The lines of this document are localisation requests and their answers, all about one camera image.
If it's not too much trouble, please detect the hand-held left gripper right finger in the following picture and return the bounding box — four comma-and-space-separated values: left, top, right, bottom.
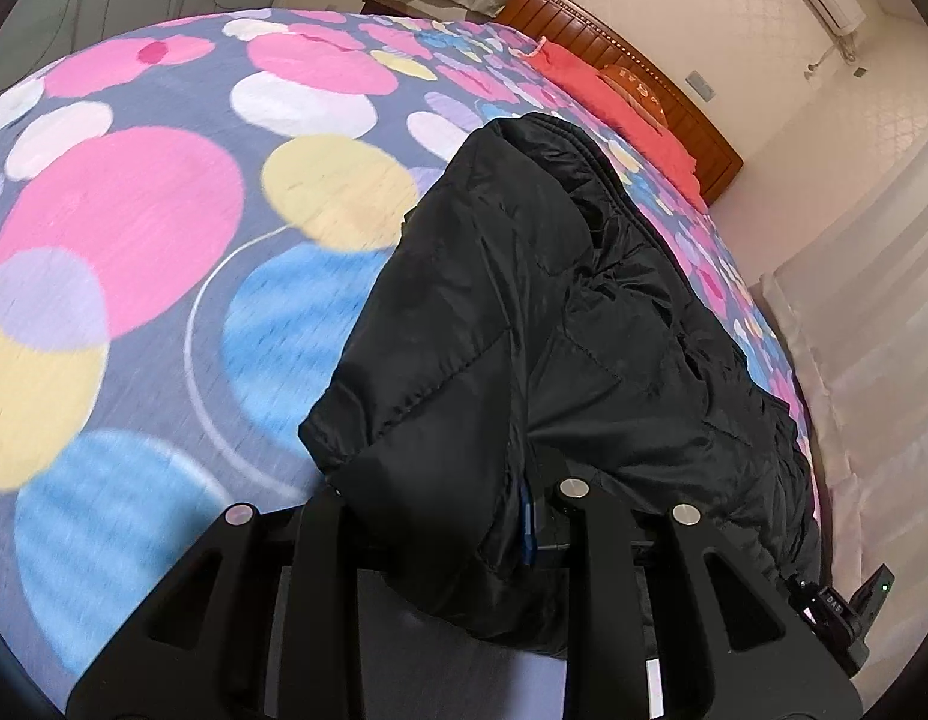
518, 476, 864, 720

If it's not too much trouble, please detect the wooden headboard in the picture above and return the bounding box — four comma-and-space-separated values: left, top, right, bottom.
496, 0, 744, 205

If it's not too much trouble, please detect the red pillow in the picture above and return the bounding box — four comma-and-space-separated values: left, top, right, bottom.
530, 37, 709, 203

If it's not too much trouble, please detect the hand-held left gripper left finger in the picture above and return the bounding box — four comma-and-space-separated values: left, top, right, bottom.
66, 491, 369, 720

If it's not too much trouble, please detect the cream curtain along bed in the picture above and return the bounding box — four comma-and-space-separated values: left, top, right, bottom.
756, 187, 928, 691

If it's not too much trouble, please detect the circle print bed sheet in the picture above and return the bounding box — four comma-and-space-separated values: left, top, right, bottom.
0, 6, 821, 698

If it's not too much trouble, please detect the black padded jacket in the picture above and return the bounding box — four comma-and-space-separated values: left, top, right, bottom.
297, 111, 821, 661

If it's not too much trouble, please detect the orange cushion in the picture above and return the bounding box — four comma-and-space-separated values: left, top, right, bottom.
599, 64, 671, 128

